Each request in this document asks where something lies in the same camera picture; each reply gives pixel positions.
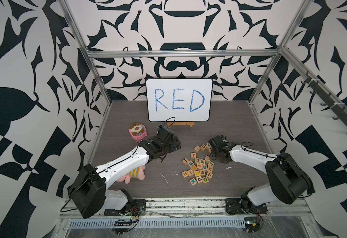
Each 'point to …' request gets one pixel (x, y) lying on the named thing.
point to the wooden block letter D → (205, 179)
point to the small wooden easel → (170, 124)
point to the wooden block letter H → (185, 173)
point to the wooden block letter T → (197, 148)
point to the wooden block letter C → (203, 147)
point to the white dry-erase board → (185, 99)
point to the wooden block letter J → (185, 161)
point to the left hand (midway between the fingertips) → (175, 141)
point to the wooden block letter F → (209, 175)
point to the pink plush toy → (137, 172)
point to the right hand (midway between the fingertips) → (214, 153)
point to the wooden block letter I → (190, 172)
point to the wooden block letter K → (193, 181)
